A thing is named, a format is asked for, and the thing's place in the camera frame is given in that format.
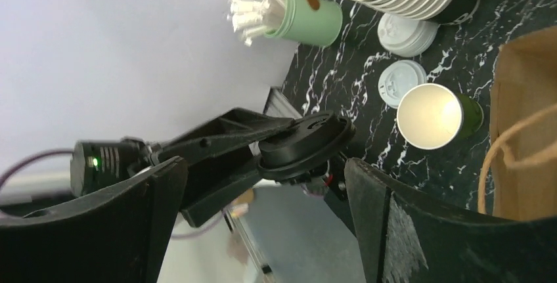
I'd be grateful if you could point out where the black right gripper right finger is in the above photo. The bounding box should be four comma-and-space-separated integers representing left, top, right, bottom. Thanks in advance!
344, 158, 556, 282

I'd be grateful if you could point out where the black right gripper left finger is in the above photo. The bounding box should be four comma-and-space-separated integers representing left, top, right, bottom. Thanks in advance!
1, 157, 187, 282

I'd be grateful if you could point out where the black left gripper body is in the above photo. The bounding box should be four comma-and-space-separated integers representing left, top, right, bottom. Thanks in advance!
150, 108, 296, 227

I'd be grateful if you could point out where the single black cup lid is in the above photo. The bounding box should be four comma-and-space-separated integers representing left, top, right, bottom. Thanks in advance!
257, 111, 356, 182

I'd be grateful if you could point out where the green paper cup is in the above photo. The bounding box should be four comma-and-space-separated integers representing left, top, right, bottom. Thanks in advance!
396, 83, 485, 150

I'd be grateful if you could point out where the green paper bag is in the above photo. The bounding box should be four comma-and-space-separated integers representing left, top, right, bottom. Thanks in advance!
478, 26, 556, 221

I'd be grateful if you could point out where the bundle of white wrapped straws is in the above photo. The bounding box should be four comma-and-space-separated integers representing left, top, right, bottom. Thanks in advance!
227, 0, 286, 47

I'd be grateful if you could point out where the white cup lid stack front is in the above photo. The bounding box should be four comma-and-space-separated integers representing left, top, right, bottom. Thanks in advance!
378, 60, 426, 109

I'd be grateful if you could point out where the white cup lid stack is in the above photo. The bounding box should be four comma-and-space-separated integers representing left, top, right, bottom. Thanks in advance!
377, 14, 439, 58
378, 60, 426, 109

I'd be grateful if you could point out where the green straw holder cup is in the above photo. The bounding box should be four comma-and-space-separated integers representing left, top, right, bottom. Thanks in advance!
264, 0, 343, 47

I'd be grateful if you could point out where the white cup lid stack back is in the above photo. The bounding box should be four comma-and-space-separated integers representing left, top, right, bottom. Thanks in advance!
377, 14, 439, 58

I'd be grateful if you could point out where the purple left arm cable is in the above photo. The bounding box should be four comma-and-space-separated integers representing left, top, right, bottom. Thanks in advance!
0, 148, 75, 190

